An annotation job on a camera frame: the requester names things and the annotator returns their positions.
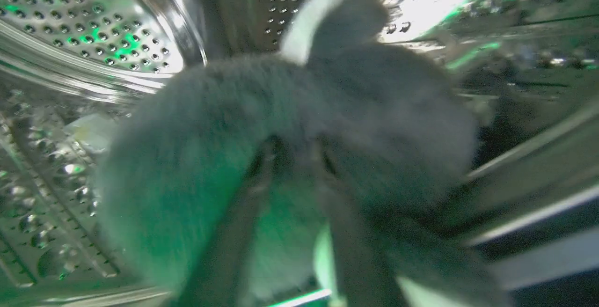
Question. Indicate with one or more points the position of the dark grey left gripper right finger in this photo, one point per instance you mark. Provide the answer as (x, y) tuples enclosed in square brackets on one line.
[(360, 251)]

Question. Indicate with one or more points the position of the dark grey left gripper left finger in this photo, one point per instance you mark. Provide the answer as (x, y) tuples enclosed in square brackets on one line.
[(234, 246)]

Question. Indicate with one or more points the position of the steel washing machine drum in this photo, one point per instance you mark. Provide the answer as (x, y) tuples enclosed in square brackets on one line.
[(70, 63)]

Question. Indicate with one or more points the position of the grey fluffy towel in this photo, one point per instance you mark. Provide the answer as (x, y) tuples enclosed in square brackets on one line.
[(196, 157)]

